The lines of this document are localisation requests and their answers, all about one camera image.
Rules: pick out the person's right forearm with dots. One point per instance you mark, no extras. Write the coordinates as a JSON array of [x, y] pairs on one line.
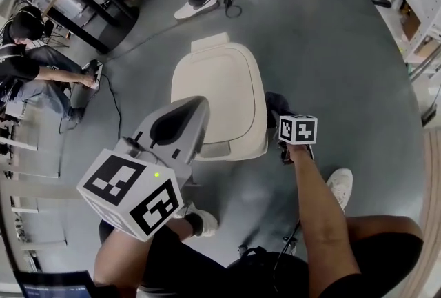
[[320, 214]]

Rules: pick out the person's black shirt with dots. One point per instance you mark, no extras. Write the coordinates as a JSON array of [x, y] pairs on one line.
[[255, 272]]

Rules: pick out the person's left leg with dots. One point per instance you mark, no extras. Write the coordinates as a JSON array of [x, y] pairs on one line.
[[179, 229]]

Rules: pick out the black tablet holder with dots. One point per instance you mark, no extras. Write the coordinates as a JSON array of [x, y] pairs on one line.
[[113, 291]]

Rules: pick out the person's right leg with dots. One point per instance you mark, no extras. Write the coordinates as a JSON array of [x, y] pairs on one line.
[[382, 226]]

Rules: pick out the brown cardboard carton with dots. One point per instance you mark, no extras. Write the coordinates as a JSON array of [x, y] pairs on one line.
[[412, 26]]

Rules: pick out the wooden slat platform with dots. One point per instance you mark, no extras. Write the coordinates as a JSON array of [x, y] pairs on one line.
[[427, 220]]

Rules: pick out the person's left white shoe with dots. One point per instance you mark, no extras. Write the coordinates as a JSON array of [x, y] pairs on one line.
[[208, 220]]

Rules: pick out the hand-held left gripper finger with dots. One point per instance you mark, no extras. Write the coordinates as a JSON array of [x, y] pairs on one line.
[[175, 131], [169, 119]]

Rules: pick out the person's leg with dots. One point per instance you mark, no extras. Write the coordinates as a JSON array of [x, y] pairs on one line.
[[179, 229], [382, 226]]

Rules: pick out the dark purple cloth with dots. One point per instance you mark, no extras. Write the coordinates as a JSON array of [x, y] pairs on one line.
[[277, 103]]

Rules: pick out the person's white shoe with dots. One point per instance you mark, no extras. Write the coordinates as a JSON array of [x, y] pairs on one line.
[[208, 220], [341, 186]]

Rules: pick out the person's black shorts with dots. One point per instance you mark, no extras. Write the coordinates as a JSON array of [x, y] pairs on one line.
[[172, 262]]

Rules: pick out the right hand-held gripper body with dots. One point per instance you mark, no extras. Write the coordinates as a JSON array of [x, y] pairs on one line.
[[298, 131]]

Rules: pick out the person's left forearm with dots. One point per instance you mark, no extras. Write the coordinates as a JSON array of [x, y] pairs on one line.
[[120, 255]]

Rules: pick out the white metal shelving rack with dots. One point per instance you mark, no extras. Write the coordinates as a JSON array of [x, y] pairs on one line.
[[427, 31]]

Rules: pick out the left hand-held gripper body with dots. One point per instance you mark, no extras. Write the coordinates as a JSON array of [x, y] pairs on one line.
[[138, 207]]

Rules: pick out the black-headed broom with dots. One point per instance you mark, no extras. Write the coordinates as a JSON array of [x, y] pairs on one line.
[[429, 115]]

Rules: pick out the person's left black sock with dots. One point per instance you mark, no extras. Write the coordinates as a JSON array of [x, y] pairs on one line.
[[194, 224]]

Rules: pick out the person's right white shoe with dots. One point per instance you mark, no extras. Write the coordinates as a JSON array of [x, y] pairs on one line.
[[341, 186]]

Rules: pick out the white power strip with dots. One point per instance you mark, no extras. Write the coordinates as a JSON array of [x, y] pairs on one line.
[[98, 77]]

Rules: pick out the black rolling stool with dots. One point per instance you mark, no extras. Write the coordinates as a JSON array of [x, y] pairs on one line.
[[243, 249]]

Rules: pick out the beige plastic trash bin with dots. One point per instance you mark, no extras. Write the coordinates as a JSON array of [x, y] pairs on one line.
[[213, 76]]

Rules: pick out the black tablet screen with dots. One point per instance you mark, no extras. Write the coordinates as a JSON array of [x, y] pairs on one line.
[[51, 286]]

